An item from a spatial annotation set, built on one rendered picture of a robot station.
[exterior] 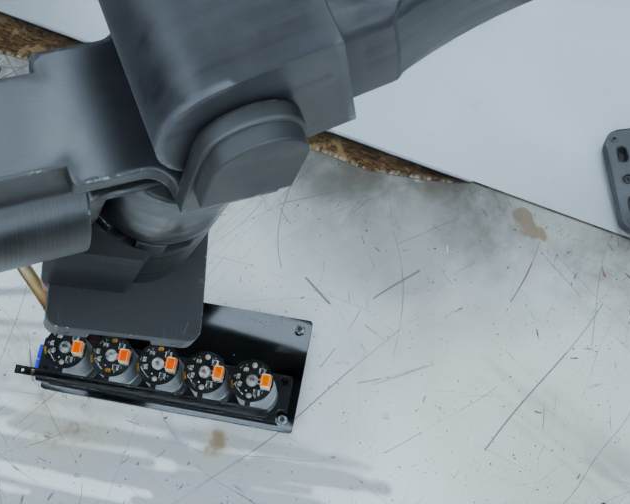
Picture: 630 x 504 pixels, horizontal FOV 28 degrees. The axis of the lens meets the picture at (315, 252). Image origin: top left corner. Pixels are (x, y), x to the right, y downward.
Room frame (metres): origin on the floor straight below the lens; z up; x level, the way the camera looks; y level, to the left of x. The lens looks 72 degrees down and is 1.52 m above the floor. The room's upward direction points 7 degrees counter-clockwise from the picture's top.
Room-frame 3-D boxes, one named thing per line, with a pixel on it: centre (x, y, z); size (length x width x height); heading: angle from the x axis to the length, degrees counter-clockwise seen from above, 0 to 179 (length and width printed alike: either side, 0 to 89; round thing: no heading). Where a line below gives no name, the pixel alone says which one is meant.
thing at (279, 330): (0.19, 0.09, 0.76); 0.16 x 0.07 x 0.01; 73
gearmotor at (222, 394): (0.17, 0.07, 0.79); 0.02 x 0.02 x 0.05
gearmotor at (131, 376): (0.18, 0.13, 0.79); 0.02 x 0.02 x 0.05
